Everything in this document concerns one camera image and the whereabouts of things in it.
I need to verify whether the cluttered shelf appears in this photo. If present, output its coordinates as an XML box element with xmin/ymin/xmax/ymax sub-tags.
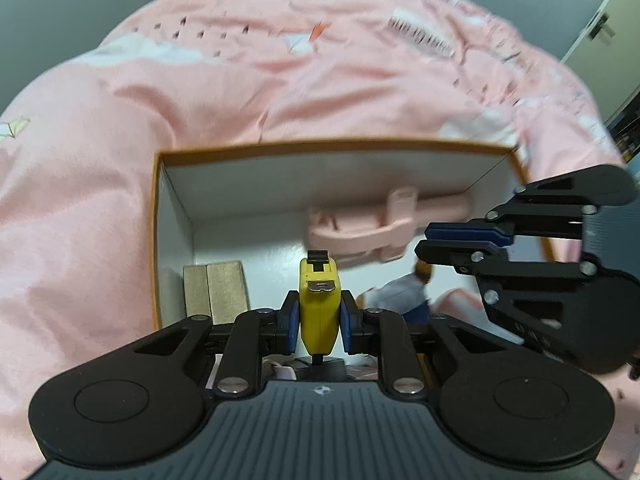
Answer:
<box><xmin>607</xmin><ymin>105</ymin><xmax>640</xmax><ymax>161</ymax></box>

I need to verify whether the white door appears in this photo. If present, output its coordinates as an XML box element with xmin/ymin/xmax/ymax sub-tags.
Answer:
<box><xmin>560</xmin><ymin>0</ymin><xmax>640</xmax><ymax>126</ymax></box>

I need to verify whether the yellow tape measure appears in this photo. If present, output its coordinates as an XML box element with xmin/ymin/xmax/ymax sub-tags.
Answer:
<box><xmin>298</xmin><ymin>250</ymin><xmax>342</xmax><ymax>368</ymax></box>

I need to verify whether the pink printed blanket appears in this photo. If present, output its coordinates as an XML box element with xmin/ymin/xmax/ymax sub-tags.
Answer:
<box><xmin>0</xmin><ymin>0</ymin><xmax>640</xmax><ymax>480</ymax></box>

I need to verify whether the pink plastic object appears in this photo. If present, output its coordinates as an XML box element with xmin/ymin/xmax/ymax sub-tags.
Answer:
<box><xmin>306</xmin><ymin>187</ymin><xmax>473</xmax><ymax>263</ymax></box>

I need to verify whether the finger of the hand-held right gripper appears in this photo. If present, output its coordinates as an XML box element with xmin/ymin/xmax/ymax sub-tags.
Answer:
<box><xmin>415</xmin><ymin>240</ymin><xmax>598</xmax><ymax>281</ymax></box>
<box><xmin>425</xmin><ymin>164</ymin><xmax>633</xmax><ymax>248</ymax></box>

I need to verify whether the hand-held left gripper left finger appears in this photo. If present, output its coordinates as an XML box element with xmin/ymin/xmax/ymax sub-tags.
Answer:
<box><xmin>132</xmin><ymin>290</ymin><xmax>302</xmax><ymax>397</ymax></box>

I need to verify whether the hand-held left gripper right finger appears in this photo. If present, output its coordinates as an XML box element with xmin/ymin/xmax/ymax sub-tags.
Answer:
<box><xmin>340</xmin><ymin>290</ymin><xmax>506</xmax><ymax>397</ymax></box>

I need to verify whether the plush doll with blue clothes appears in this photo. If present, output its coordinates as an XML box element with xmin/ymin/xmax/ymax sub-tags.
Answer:
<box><xmin>365</xmin><ymin>260</ymin><xmax>433</xmax><ymax>326</ymax></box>

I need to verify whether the pink striped white sock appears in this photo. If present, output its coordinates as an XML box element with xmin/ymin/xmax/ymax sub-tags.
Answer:
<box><xmin>431</xmin><ymin>287</ymin><xmax>493</xmax><ymax>323</ymax></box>

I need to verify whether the orange cardboard box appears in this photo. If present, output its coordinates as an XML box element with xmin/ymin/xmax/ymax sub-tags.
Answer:
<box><xmin>149</xmin><ymin>137</ymin><xmax>556</xmax><ymax>331</ymax></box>

